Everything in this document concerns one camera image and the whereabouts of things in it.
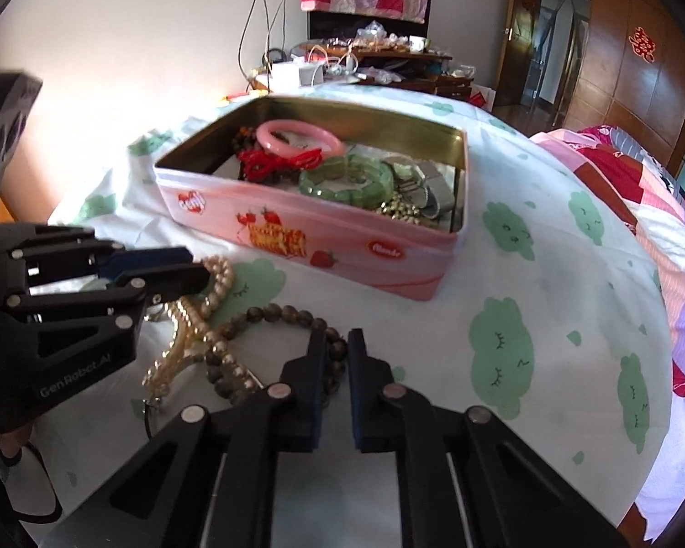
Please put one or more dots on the pink rectangular tin box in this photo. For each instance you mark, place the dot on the pink rectangular tin box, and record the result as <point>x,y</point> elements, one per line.
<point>342,240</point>

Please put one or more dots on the white mug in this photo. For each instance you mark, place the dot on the white mug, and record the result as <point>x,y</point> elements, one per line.
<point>417,44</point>

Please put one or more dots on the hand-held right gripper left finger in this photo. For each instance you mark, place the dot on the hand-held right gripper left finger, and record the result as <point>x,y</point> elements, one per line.
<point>317,399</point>

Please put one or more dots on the red paper wall decoration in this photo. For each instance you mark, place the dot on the red paper wall decoration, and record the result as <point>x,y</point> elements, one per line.
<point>642,44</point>

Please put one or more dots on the metal band watch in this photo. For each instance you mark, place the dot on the metal band watch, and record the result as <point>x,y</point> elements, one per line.
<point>434,182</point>

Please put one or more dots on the pink bangle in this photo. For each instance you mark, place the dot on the pink bangle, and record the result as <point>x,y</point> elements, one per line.
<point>268,140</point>

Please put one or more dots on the brown wooden bead strand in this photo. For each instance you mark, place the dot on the brown wooden bead strand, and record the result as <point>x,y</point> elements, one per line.
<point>274,314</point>

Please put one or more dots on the white paper bag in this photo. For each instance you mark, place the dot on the white paper bag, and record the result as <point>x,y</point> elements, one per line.
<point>483,97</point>

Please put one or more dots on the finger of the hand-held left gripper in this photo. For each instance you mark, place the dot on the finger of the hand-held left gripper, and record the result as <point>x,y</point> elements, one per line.
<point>148,262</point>
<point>171,284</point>

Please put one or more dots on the white green-print tablecloth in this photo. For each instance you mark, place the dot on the white green-print tablecloth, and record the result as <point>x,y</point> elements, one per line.
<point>491,274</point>

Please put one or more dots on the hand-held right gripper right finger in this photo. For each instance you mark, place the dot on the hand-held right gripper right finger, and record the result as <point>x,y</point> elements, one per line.
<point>359,399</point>

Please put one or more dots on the white box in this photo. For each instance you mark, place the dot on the white box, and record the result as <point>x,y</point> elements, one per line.
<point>288,74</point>

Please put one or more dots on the wooden TV cabinet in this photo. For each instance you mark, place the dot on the wooden TV cabinet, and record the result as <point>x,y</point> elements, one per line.
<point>411,60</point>

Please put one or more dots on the black television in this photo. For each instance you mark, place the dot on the black television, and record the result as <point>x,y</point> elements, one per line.
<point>331,25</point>

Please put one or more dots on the wooden door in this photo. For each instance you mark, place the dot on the wooden door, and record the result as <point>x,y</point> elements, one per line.
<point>508,40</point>

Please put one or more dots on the grey star-print blanket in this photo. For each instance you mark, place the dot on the grey star-print blanket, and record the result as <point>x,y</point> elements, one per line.
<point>622,140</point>

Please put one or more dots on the person's left hand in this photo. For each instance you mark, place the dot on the person's left hand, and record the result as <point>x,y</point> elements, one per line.
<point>14,443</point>

